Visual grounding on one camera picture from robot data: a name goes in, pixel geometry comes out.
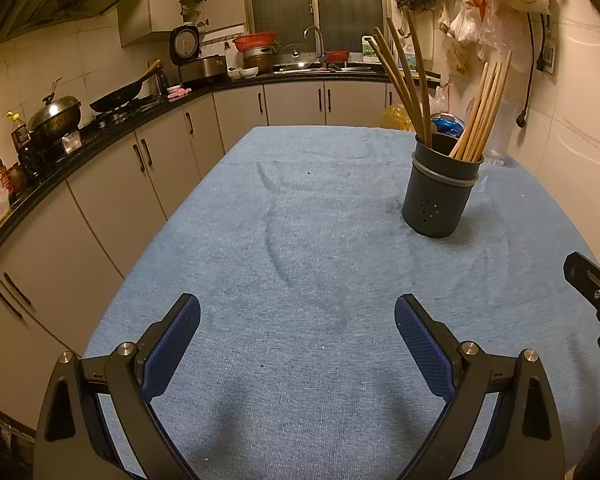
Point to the lidded metal wok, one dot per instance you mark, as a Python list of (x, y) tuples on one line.
[(55, 117)]

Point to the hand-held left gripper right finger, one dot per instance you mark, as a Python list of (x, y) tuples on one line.
[(425, 350)]

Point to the beige kitchen cabinets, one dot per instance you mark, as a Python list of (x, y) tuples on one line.
[(170, 15), (110, 185)]

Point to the yellow cap oil bottle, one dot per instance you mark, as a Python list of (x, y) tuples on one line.
[(20, 137)]

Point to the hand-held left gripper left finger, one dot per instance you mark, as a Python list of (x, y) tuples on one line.
[(172, 345)]

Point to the green label detergent bottle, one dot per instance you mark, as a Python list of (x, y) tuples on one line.
[(370, 50)]

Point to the beige upper kitchen cabinets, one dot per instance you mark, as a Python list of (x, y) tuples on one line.
[(170, 15)]

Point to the black frying pan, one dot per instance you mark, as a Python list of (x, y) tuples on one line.
[(117, 97)]

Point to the gas stove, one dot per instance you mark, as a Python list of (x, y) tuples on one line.
[(125, 112)]

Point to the metal pot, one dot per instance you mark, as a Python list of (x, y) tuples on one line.
[(257, 60)]

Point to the kitchen window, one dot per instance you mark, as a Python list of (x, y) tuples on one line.
[(280, 5)]

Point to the beige lower kitchen cabinets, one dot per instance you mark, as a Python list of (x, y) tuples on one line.
[(110, 185)]

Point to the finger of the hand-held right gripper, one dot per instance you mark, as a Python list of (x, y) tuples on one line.
[(587, 280)]

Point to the pink cloth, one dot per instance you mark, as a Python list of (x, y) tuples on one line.
[(180, 93)]

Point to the chrome faucet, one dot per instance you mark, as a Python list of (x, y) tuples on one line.
[(320, 40)]

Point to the set of wooden chopsticks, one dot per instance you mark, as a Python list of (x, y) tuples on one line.
[(477, 120)]

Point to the blue tablecloth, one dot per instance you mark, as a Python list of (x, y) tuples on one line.
[(305, 240)]

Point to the range hood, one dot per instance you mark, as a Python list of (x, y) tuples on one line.
[(65, 0)]

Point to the yellow plastic bag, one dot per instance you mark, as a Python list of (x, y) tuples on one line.
[(394, 117)]

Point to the glass pot lid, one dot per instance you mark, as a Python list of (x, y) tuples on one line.
[(295, 54)]

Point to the black kitchen countertop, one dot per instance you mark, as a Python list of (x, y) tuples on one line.
[(130, 122)]

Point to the dark grey utensil holder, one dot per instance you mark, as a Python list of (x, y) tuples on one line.
[(437, 200)]

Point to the clear plastic pitcher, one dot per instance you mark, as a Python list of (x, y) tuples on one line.
[(502, 130)]

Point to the rice cooker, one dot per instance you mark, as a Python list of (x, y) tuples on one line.
[(200, 65)]

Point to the wall power socket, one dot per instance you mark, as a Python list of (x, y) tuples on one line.
[(546, 57)]

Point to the small red basin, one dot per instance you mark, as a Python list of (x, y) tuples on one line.
[(337, 56)]

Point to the blue plastic bag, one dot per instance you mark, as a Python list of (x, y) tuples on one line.
[(447, 126)]

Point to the large red basin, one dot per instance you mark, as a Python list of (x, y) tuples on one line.
[(254, 41)]

